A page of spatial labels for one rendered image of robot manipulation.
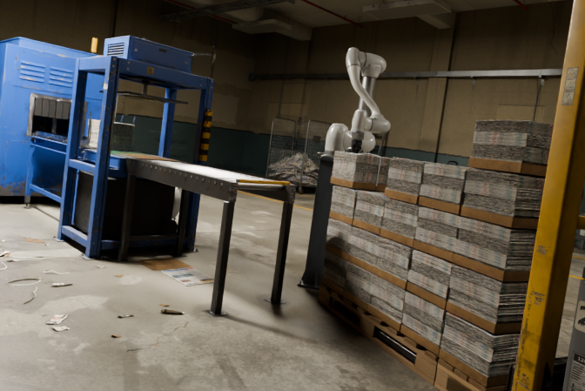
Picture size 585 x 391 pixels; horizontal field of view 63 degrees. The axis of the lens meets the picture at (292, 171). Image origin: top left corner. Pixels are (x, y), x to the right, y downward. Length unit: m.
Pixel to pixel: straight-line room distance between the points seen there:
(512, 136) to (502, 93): 7.68
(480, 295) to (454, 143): 7.95
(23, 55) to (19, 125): 0.77
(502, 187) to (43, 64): 5.11
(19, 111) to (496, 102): 7.88
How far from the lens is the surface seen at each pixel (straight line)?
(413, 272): 2.63
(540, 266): 1.90
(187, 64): 4.35
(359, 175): 3.14
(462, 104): 10.20
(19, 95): 6.08
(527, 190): 2.26
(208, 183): 3.00
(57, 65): 6.20
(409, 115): 10.73
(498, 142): 2.30
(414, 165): 2.66
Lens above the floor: 1.05
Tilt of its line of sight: 3 degrees down
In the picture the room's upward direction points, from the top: 8 degrees clockwise
